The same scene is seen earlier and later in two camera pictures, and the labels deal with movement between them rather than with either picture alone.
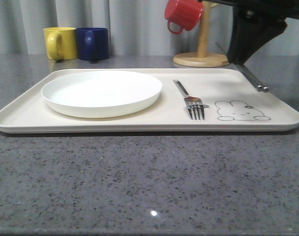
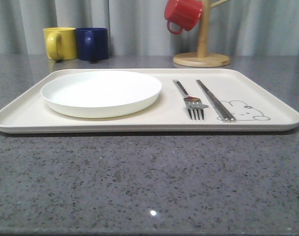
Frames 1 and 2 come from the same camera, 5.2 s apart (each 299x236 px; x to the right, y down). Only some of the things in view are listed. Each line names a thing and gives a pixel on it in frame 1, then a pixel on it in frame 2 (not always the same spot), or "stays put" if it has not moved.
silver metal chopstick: (244, 72) to (224, 119)
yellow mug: (61, 43) stays put
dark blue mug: (93, 44) stays put
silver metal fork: (194, 105) stays put
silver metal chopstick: (263, 87) to (226, 114)
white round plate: (98, 94) stays put
